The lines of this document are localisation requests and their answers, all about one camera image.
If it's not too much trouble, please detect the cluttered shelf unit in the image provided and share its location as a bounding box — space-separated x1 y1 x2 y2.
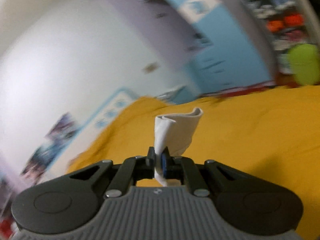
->
242 0 310 75

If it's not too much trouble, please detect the blue lilac storage cabinet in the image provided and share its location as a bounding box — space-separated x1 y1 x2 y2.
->
110 0 274 103

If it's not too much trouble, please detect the beige wall socket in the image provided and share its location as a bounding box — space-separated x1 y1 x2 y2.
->
142 62 159 74

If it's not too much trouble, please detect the wall posters strip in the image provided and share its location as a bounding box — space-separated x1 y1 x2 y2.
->
21 113 79 185

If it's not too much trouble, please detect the lime green round object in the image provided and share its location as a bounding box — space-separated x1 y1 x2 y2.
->
287 43 319 86

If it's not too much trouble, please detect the white printed t-shirt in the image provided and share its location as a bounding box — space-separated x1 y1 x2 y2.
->
154 107 203 187

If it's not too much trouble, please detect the white blue headboard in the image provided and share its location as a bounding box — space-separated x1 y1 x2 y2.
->
80 87 139 132

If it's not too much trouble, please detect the mustard yellow bed cover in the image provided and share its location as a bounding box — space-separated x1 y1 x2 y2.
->
67 86 319 239

